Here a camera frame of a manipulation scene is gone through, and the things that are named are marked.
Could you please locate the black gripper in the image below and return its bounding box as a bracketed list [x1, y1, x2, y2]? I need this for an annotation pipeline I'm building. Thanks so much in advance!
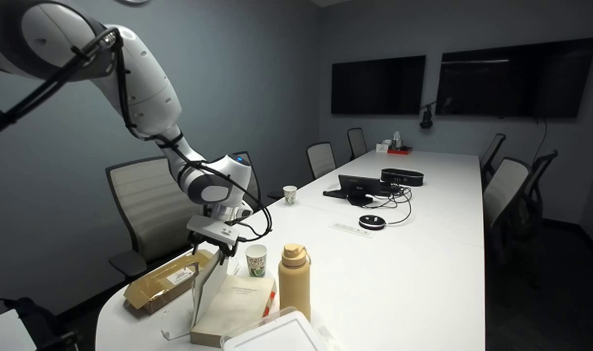
[192, 236, 237, 270]

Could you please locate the taped brown cardboard box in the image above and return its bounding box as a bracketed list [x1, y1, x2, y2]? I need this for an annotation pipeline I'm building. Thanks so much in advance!
[122, 250, 214, 320]

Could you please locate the tan insulated bottle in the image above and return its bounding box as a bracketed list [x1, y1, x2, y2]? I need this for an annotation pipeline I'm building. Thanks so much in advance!
[276, 242, 313, 322]

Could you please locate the grey office chair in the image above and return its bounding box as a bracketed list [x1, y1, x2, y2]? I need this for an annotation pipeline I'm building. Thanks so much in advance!
[344, 125, 370, 160]
[229, 151, 264, 205]
[303, 141, 337, 180]
[477, 133, 508, 192]
[508, 151, 559, 242]
[104, 155, 200, 281]
[481, 157, 532, 262]

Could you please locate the clear lidded plastic container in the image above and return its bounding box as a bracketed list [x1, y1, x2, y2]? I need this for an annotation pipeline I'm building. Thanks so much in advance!
[220, 309, 337, 351]

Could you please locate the black round puck speaker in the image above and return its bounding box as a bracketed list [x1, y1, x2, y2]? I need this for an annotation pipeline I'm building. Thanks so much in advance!
[356, 213, 387, 231]

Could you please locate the black conference phone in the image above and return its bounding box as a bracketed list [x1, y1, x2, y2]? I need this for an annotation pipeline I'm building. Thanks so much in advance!
[321, 174, 401, 201]

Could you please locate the black conference speaker bar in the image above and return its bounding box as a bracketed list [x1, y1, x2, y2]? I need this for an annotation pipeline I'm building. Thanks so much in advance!
[380, 168, 424, 188]

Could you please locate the white paper sheet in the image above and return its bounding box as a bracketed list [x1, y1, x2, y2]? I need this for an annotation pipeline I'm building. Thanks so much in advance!
[0, 309, 38, 351]

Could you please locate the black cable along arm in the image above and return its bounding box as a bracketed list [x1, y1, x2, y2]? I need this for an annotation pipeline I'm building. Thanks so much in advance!
[108, 28, 274, 246]

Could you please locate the thin black table cable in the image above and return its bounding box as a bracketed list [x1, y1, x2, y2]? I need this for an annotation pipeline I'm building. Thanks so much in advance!
[362, 186, 415, 227]

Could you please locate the smaller wall television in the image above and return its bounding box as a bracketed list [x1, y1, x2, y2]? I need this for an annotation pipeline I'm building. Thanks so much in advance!
[329, 55, 426, 118]

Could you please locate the black webcam on wall mount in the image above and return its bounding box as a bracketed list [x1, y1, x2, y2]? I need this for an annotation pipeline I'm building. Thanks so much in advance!
[419, 100, 448, 131]

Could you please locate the large wall television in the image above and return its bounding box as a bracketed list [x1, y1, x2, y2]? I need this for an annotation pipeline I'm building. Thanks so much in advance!
[434, 38, 593, 121]

